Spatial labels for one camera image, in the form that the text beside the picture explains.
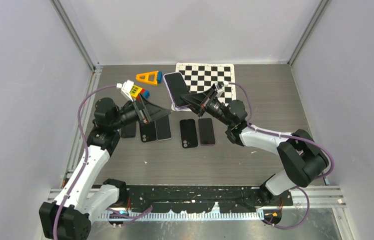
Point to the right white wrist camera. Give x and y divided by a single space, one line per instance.
220 88

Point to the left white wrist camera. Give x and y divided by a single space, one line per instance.
125 89

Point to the phone with white edge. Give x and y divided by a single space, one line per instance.
176 87

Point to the orange triangle toy block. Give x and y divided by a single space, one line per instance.
152 78

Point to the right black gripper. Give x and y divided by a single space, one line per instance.
201 101

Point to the black phone on table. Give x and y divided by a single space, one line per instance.
128 131

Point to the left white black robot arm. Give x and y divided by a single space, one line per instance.
72 212

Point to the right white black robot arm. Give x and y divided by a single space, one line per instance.
302 159

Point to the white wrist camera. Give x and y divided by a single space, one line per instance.
125 89
220 88

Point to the white edged bare phone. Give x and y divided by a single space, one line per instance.
163 129

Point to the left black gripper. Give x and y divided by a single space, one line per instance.
147 111

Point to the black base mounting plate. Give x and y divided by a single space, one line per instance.
194 199

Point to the yellow red blue toy block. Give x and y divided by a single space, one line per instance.
137 91

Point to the purple edged bare phone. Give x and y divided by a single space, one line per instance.
206 132

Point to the black white checkerboard mat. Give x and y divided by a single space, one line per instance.
199 77

